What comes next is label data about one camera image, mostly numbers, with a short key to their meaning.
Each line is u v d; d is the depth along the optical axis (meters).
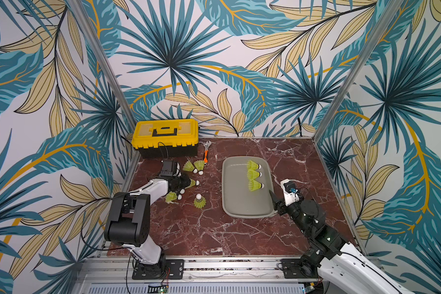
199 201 0.88
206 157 1.09
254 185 0.93
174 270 0.73
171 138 0.99
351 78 0.90
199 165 1.02
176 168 0.78
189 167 1.01
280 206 0.65
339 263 0.51
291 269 0.73
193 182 0.96
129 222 0.46
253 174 0.97
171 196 0.90
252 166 1.00
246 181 0.98
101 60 0.82
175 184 0.80
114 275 0.75
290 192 0.61
